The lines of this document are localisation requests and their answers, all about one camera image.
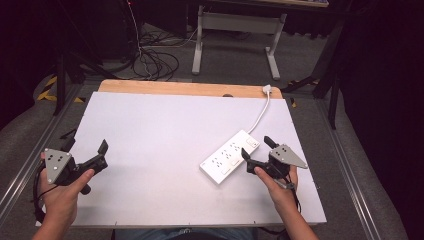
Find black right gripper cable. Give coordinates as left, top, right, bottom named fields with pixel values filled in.
left=288, top=176, right=303, bottom=215

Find white floor cable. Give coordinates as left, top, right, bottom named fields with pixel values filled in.
left=127, top=0, right=201, bottom=69

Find black metal stand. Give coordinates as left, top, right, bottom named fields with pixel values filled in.
left=53, top=0, right=118, bottom=117
left=280, top=13, right=346, bottom=130

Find person's left hand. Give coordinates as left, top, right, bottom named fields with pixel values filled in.
left=37, top=151, right=96, bottom=231

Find person's right hand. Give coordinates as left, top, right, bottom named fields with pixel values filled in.
left=253, top=165, right=300, bottom=215

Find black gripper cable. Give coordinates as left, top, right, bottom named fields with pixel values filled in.
left=32, top=161, right=58, bottom=225
left=288, top=176, right=303, bottom=215

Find wooden table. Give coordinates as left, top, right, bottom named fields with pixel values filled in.
left=97, top=79, right=284, bottom=100

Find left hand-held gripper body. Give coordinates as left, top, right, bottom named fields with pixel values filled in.
left=44, top=147, right=109, bottom=186

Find white power strip cable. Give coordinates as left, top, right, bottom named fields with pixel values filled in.
left=247, top=91, right=272, bottom=135

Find white desk frame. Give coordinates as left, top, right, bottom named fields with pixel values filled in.
left=191, top=4, right=288, bottom=81

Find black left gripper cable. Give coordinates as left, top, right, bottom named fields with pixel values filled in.
left=32, top=161, right=58, bottom=225

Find white board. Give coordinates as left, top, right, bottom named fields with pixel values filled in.
left=70, top=91, right=328, bottom=228

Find aluminium rail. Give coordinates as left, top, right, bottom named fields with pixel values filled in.
left=314, top=97, right=382, bottom=240
left=0, top=83, right=84, bottom=221

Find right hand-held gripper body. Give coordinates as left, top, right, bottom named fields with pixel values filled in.
left=245, top=143, right=309, bottom=192

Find black floor cables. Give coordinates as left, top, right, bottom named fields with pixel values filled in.
left=131, top=29, right=181, bottom=82

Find white power strip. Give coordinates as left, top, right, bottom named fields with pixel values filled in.
left=199, top=129, right=261, bottom=186

